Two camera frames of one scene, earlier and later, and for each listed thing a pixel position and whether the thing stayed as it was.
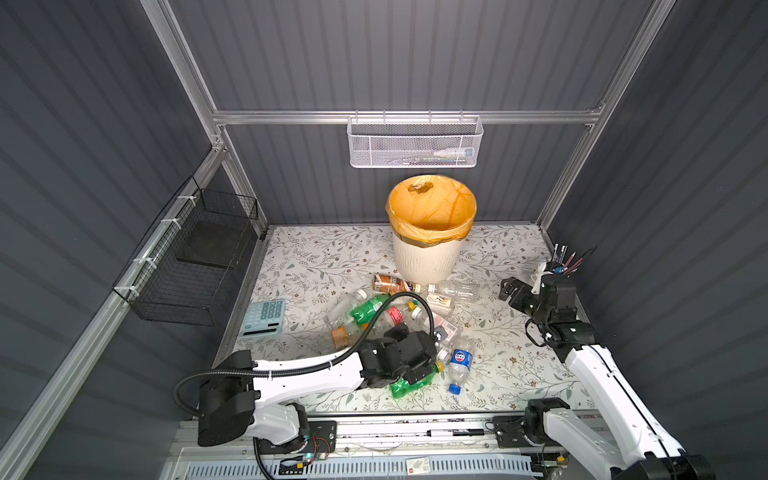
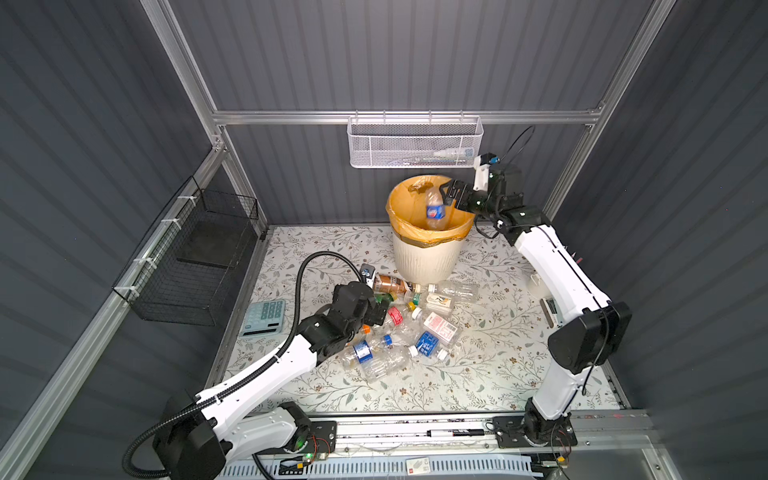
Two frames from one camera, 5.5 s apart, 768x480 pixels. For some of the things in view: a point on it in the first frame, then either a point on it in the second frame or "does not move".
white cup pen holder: x=536 y=278 does not move
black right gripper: x=523 y=291 -> x=456 y=185
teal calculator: x=263 y=318 does not move
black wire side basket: x=183 y=271 does not move
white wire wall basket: x=414 y=142 does not move
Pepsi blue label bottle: x=458 y=367 -> x=435 y=209
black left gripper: x=397 y=336 -> x=376 y=312
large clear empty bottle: x=459 y=290 does not move
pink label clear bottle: x=395 y=315 does not move
